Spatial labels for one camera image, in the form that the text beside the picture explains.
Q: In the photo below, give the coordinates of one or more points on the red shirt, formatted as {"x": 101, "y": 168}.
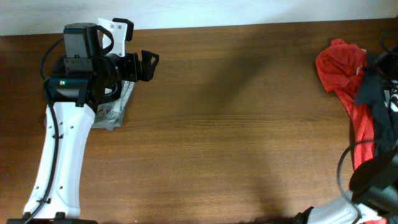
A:
{"x": 340, "y": 68}

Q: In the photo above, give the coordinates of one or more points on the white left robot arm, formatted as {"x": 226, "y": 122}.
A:
{"x": 89, "y": 87}

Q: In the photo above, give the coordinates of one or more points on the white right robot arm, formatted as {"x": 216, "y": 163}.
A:
{"x": 372, "y": 195}

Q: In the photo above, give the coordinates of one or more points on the dark green Nike t-shirt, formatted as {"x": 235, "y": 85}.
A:
{"x": 378, "y": 90}

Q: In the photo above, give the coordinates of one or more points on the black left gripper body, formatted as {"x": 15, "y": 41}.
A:
{"x": 128, "y": 66}

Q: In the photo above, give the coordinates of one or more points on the grey folded garment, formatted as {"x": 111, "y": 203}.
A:
{"x": 110, "y": 115}

